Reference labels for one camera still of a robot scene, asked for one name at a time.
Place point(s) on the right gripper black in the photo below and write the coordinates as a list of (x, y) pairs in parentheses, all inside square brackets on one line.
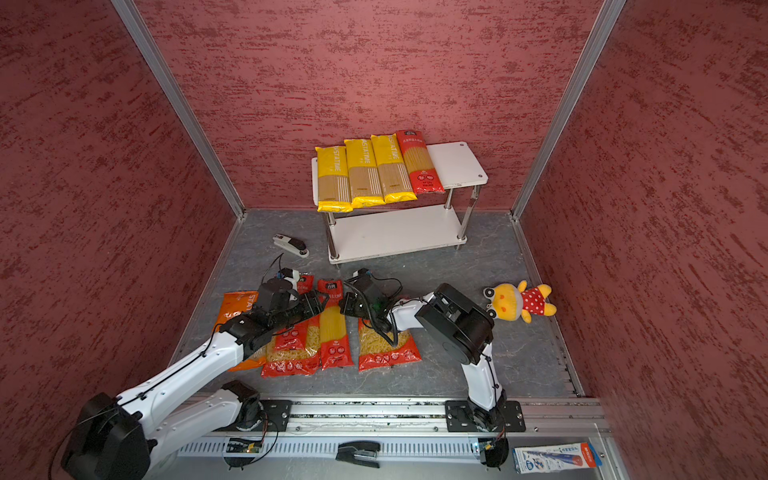
[(348, 300)]

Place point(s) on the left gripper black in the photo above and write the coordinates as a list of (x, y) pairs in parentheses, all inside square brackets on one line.
[(311, 306)]

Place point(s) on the red pasta bag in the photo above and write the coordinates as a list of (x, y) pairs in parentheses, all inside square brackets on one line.
[(294, 352), (305, 283), (376, 352)]

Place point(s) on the red spaghetti pack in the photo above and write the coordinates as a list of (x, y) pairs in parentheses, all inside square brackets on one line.
[(335, 348), (422, 173)]

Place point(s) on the yellow spaghetti pack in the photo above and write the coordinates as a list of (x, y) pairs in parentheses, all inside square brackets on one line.
[(334, 194), (393, 174), (364, 180)]

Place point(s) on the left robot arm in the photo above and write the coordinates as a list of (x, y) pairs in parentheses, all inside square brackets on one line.
[(125, 436)]

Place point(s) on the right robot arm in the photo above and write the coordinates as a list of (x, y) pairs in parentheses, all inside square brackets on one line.
[(452, 319)]

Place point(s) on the orange pasta bag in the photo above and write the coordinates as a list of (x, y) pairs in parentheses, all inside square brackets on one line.
[(233, 304)]

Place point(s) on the white two-tier shelf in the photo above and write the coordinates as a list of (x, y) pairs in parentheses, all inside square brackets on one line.
[(365, 236)]

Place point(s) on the white black stapler on floor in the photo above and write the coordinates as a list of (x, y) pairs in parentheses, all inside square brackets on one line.
[(291, 245)]

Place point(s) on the yellow plush toy red dress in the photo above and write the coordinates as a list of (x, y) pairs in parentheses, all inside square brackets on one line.
[(511, 302)]

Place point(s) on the black stapler front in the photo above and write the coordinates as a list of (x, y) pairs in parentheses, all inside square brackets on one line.
[(359, 453)]

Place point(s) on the white blue toothpaste box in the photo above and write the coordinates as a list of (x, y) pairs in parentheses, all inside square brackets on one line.
[(555, 458)]

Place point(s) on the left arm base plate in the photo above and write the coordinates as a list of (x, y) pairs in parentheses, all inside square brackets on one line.
[(263, 415)]

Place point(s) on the aluminium front rail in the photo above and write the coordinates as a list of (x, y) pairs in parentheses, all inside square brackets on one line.
[(408, 429)]

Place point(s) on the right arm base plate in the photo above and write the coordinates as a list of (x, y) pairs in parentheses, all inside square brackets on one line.
[(464, 416)]

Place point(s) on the left corner aluminium post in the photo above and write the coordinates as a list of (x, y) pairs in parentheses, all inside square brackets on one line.
[(133, 21)]

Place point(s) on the corner aluminium post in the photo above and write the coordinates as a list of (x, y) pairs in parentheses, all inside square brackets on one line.
[(604, 23), (133, 21)]

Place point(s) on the right corner aluminium post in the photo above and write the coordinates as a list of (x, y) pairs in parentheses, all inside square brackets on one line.
[(604, 23)]

